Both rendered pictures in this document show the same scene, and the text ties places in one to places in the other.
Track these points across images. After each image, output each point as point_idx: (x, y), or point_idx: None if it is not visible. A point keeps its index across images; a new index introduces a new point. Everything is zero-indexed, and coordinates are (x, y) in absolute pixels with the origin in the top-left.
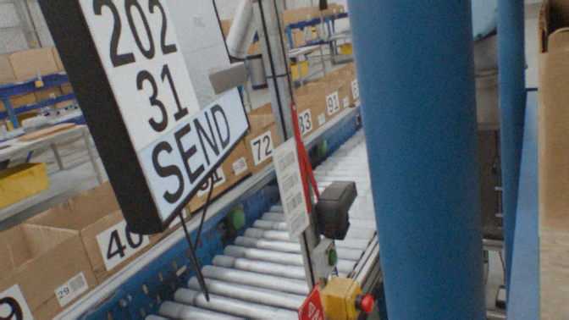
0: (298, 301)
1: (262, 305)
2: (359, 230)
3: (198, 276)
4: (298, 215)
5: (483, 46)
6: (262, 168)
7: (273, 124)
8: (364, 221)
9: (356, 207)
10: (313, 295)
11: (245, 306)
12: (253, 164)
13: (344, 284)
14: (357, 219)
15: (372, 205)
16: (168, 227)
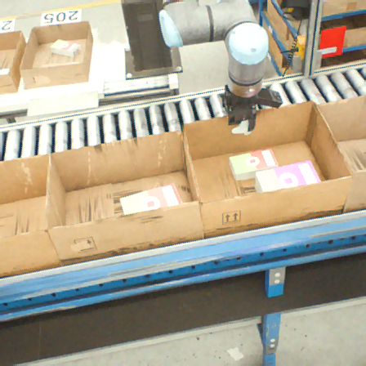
0: (300, 91)
1: (319, 102)
2: (203, 104)
3: None
4: None
5: None
6: (163, 172)
7: (104, 146)
8: (187, 107)
9: (162, 124)
10: (328, 32)
11: None
12: (179, 161)
13: (303, 38)
14: (185, 112)
15: (156, 114)
16: (341, 135)
